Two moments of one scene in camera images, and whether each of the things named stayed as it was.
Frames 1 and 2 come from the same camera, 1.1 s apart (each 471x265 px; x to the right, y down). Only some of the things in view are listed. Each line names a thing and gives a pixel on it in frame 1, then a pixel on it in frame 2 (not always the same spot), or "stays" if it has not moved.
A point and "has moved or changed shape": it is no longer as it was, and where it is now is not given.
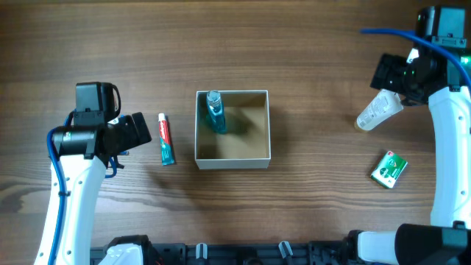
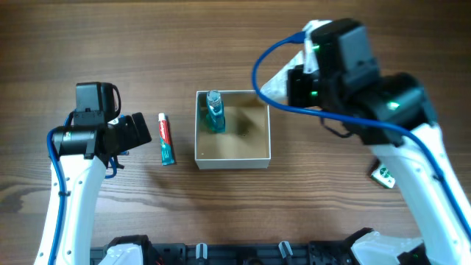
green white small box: (388, 170) stays
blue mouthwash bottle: (215, 112) stays
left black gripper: (139, 128) stays
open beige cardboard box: (246, 143) stays
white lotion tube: (379, 108) has moved or changed shape
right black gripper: (380, 72) → (296, 86)
